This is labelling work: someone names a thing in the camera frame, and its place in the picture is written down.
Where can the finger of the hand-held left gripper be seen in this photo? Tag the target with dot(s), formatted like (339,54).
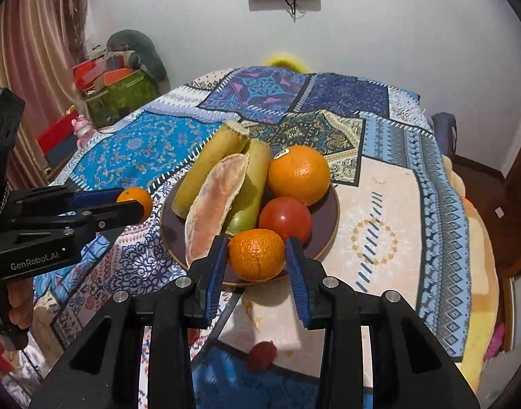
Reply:
(94,198)
(115,217)

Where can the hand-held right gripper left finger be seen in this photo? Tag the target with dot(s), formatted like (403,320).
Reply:
(213,281)

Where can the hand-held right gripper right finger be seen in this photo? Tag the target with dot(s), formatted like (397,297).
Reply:
(296,281)

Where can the small tangerine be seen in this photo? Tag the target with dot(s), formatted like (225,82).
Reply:
(134,196)

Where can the large orange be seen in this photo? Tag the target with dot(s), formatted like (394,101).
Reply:
(256,255)

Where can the purple-grey plate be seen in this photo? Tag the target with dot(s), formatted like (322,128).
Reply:
(322,230)

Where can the peeled pomelo segment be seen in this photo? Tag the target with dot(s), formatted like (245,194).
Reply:
(213,208)

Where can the yellow banana pieces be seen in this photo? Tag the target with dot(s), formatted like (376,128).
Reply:
(201,170)

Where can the orange with sticker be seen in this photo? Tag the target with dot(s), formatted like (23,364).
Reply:
(299,174)

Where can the smooth yellow-green sugarcane piece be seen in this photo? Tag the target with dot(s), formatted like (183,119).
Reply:
(254,179)

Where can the person's left hand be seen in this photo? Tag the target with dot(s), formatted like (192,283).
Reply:
(19,304)

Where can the pink toy figure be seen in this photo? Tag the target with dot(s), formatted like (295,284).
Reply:
(82,130)

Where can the red box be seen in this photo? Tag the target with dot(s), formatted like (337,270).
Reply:
(58,136)

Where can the small red cherry tomato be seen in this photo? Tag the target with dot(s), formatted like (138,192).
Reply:
(262,355)

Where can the green patterned box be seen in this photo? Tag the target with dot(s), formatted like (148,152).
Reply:
(120,93)

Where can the patchwork printed blanket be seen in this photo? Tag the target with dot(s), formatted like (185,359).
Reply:
(392,221)

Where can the orange box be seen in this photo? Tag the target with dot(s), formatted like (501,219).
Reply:
(115,77)

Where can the red gift bag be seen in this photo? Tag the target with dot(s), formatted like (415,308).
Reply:
(88,74)

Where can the striped brown curtain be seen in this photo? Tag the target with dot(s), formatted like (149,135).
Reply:
(39,51)

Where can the grey plush toy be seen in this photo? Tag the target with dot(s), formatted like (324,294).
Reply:
(145,49)

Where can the grey blue bag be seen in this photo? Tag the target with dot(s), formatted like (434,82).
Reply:
(443,132)

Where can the small white card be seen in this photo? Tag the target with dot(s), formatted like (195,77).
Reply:
(499,212)

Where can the yellow plush cushion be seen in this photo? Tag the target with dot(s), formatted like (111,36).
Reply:
(286,60)

